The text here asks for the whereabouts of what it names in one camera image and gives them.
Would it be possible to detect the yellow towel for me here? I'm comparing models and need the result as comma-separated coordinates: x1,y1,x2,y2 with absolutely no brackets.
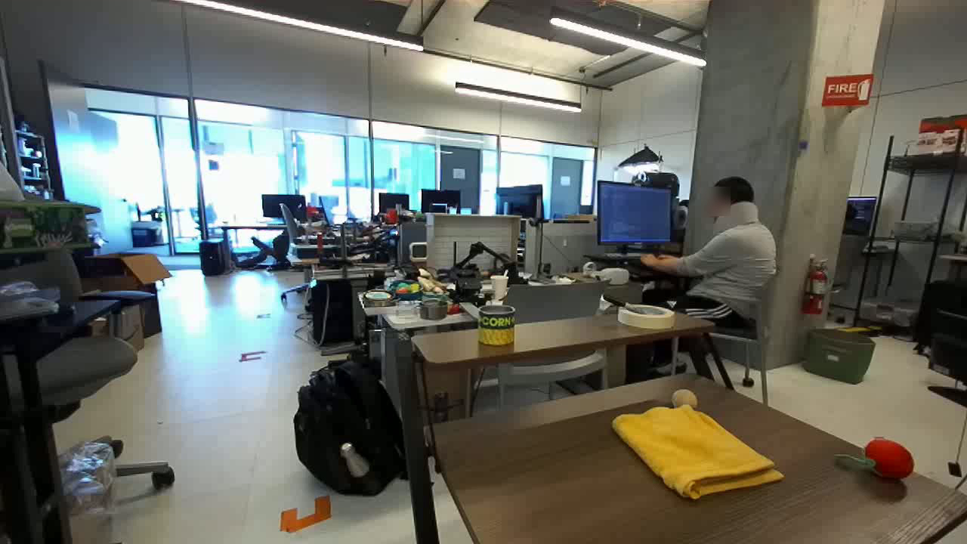
610,403,785,504

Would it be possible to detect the red toy vegetable green stem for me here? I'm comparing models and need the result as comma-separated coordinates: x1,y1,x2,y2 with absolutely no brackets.
832,436,918,485

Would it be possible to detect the white desk partition panel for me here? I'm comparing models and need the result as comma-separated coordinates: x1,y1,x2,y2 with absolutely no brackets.
424,211,526,276

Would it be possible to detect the yellow green wipes canister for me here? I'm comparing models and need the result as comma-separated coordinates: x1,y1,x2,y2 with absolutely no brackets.
474,303,521,352

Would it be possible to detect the brown wooden desk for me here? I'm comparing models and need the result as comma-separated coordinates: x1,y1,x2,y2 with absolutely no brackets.
407,309,739,427

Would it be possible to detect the white chair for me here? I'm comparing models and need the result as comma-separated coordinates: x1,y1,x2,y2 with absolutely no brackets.
471,347,613,417

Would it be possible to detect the computer monitor blue screen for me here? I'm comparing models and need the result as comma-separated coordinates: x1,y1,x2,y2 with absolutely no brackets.
595,177,677,255

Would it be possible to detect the white tape roll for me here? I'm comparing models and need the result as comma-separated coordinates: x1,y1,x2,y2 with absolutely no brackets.
617,303,677,331

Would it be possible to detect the black slanted metal pole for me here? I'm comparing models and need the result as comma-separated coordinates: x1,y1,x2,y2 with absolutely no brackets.
390,327,442,544

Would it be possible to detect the long ceiling light strip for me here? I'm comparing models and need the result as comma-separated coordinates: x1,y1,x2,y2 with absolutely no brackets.
455,78,588,115
179,0,426,55
548,13,711,73

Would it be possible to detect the black lamp shade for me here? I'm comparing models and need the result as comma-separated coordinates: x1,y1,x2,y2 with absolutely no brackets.
617,141,664,176

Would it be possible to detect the black backpack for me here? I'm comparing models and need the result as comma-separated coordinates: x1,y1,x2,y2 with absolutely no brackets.
292,353,410,499

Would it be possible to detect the seated person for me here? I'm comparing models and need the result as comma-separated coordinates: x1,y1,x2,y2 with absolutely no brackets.
639,176,780,335

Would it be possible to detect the black trash bin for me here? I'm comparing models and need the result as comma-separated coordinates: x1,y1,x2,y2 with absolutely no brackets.
197,237,230,278

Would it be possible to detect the grey chair with metal legs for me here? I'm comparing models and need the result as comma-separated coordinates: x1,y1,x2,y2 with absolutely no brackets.
706,270,783,406

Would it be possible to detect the orange floor tape marker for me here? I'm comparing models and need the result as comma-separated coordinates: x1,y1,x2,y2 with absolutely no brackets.
279,493,337,535

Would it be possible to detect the red fire extinguisher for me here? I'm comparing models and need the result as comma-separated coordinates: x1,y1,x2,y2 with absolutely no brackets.
802,250,835,321

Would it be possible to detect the open cardboard box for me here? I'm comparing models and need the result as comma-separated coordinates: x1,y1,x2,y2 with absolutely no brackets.
78,250,176,341

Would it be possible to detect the green storage bin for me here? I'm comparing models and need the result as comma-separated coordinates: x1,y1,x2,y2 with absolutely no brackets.
802,323,881,388

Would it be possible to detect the red fire sign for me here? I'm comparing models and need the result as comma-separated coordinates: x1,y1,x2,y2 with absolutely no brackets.
818,73,876,112

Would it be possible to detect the grey office chair with armrest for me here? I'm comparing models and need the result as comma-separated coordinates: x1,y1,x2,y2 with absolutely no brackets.
20,250,179,497

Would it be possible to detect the green box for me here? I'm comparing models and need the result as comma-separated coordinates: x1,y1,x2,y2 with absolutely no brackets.
0,198,104,255

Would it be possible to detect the clear plastic bottle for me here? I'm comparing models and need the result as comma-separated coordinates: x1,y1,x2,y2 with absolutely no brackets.
57,438,120,544

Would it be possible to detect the black metal shelf rack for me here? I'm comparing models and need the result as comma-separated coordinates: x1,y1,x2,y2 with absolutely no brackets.
854,134,967,341

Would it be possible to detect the red white carton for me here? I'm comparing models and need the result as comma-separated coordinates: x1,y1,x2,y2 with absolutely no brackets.
917,112,967,156

